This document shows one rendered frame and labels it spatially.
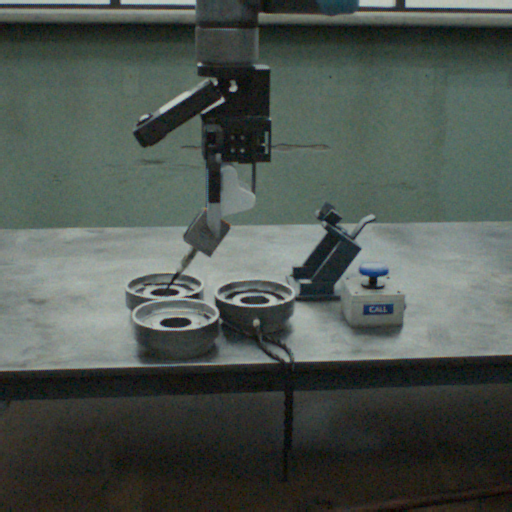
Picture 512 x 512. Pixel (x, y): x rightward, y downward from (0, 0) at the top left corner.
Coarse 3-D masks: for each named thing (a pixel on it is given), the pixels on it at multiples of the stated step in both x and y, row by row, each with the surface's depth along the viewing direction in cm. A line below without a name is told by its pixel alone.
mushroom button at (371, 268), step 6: (366, 264) 113; (372, 264) 113; (378, 264) 113; (360, 270) 112; (366, 270) 111; (372, 270) 111; (378, 270) 111; (384, 270) 111; (372, 276) 111; (378, 276) 111; (372, 282) 113
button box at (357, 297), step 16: (352, 288) 112; (368, 288) 112; (384, 288) 113; (400, 288) 113; (352, 304) 110; (368, 304) 111; (384, 304) 111; (400, 304) 111; (352, 320) 111; (368, 320) 111; (384, 320) 111; (400, 320) 112
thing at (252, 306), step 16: (224, 288) 115; (240, 288) 116; (272, 288) 116; (288, 288) 114; (224, 304) 109; (240, 304) 107; (256, 304) 115; (272, 304) 108; (288, 304) 109; (224, 320) 110; (240, 320) 108; (272, 320) 108; (288, 320) 112
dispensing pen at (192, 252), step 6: (198, 216) 108; (192, 222) 109; (192, 246) 109; (186, 252) 110; (192, 252) 109; (198, 252) 109; (186, 258) 109; (192, 258) 109; (180, 264) 110; (186, 264) 110; (180, 270) 110; (174, 276) 110; (168, 288) 111
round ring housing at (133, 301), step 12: (144, 276) 118; (156, 276) 119; (168, 276) 119; (180, 276) 119; (192, 276) 118; (132, 288) 116; (156, 288) 116; (180, 288) 116; (204, 288) 114; (132, 300) 111; (144, 300) 110; (204, 300) 115
